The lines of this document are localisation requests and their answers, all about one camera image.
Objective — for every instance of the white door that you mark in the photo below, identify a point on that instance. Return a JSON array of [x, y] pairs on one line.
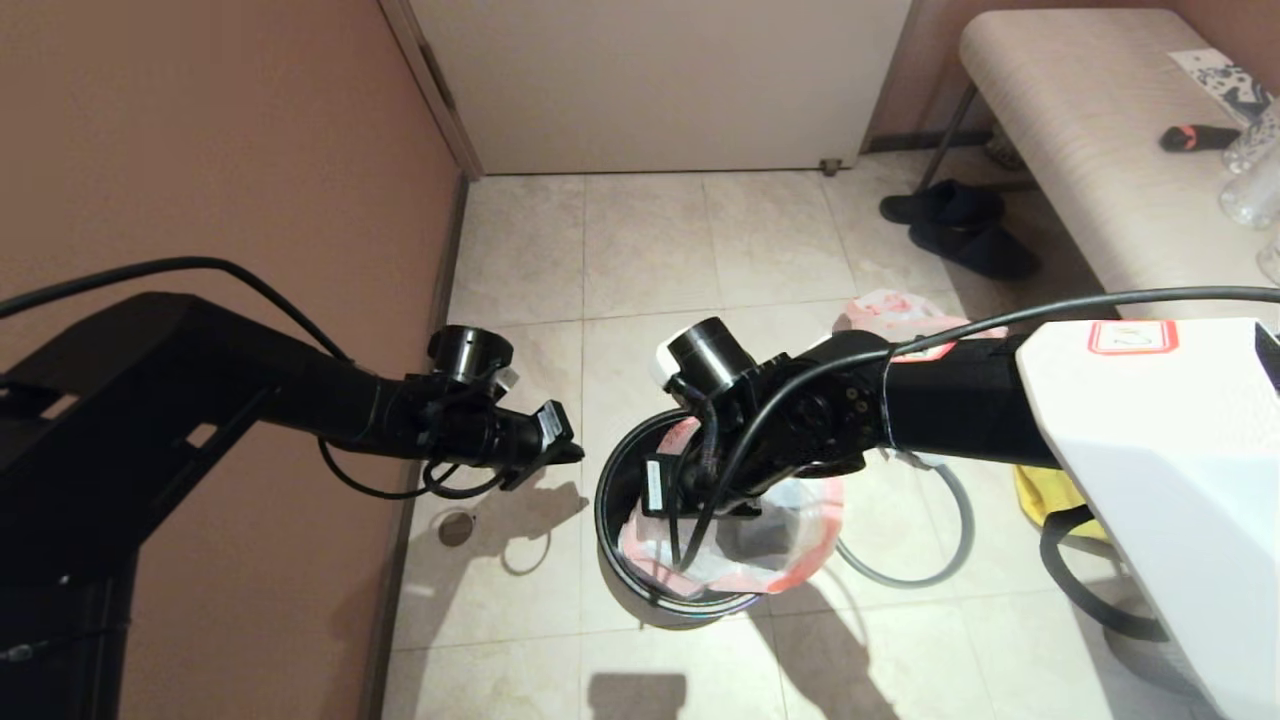
[[650, 80]]

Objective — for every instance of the black-and-white printed paper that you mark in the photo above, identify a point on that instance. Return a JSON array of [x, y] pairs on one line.
[[1225, 83]]

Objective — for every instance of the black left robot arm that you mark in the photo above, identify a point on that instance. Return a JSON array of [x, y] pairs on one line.
[[170, 430]]

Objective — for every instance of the dark blue slipper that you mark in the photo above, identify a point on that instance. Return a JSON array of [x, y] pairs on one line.
[[950, 204], [975, 252]]

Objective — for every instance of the beige wood-grain table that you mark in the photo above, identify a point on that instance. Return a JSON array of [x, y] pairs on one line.
[[1100, 150]]

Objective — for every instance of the black round trash bin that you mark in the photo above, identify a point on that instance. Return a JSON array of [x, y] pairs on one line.
[[610, 500]]

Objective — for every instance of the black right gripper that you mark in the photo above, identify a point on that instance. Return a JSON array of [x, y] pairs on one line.
[[730, 430]]

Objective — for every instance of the yellow fabric bag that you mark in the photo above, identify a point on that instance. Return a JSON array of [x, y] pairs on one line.
[[1045, 500]]

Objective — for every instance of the light striped shoe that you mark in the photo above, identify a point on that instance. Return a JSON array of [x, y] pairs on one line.
[[1002, 152]]

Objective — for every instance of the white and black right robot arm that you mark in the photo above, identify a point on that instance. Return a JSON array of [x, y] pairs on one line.
[[1150, 450]]

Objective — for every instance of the round metal floor drain cover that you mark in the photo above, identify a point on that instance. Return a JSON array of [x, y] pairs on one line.
[[456, 529]]

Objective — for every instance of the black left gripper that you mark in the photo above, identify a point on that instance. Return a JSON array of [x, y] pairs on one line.
[[480, 425]]

